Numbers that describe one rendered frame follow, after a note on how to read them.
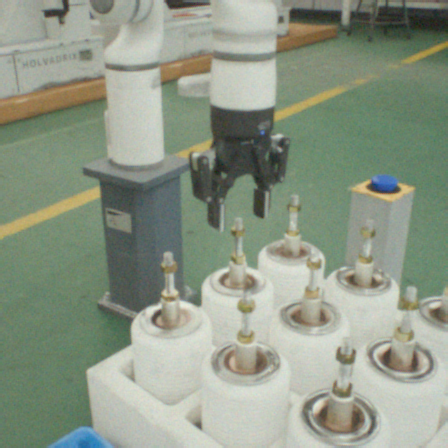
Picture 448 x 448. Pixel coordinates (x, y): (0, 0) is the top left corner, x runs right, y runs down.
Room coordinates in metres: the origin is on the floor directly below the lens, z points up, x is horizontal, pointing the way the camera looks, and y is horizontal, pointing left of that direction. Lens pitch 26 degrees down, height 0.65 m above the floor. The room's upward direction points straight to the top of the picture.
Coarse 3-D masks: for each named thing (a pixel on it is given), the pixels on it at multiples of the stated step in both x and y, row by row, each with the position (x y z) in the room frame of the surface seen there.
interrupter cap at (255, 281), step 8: (216, 272) 0.70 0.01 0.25; (224, 272) 0.70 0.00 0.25; (248, 272) 0.70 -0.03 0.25; (256, 272) 0.70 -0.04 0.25; (216, 280) 0.68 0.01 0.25; (224, 280) 0.68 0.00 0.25; (248, 280) 0.68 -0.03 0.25; (256, 280) 0.68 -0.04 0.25; (264, 280) 0.68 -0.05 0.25; (216, 288) 0.66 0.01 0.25; (224, 288) 0.66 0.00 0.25; (232, 288) 0.66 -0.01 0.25; (240, 288) 0.66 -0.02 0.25; (248, 288) 0.66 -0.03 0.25; (256, 288) 0.66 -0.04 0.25; (264, 288) 0.66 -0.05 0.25; (232, 296) 0.64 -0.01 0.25; (240, 296) 0.64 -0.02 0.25
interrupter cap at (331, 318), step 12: (300, 300) 0.63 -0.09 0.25; (288, 312) 0.60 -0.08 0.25; (300, 312) 0.61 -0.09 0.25; (324, 312) 0.60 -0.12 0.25; (336, 312) 0.60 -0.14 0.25; (288, 324) 0.57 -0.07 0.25; (300, 324) 0.58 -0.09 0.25; (312, 324) 0.58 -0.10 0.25; (324, 324) 0.58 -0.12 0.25; (336, 324) 0.58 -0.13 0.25
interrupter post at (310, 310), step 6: (306, 300) 0.59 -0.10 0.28; (312, 300) 0.59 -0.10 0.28; (318, 300) 0.59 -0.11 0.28; (306, 306) 0.59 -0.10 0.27; (312, 306) 0.58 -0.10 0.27; (318, 306) 0.59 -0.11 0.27; (306, 312) 0.59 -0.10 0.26; (312, 312) 0.58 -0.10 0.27; (318, 312) 0.59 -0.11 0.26; (306, 318) 0.59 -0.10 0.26; (312, 318) 0.58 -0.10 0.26; (318, 318) 0.59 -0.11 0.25
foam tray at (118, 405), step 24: (120, 360) 0.60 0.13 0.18; (96, 384) 0.57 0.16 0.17; (120, 384) 0.56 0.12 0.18; (96, 408) 0.58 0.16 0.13; (120, 408) 0.54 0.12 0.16; (144, 408) 0.52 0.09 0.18; (168, 408) 0.52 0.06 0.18; (192, 408) 0.52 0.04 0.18; (288, 408) 0.53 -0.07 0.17; (120, 432) 0.54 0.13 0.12; (144, 432) 0.51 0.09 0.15; (168, 432) 0.48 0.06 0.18; (192, 432) 0.48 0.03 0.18
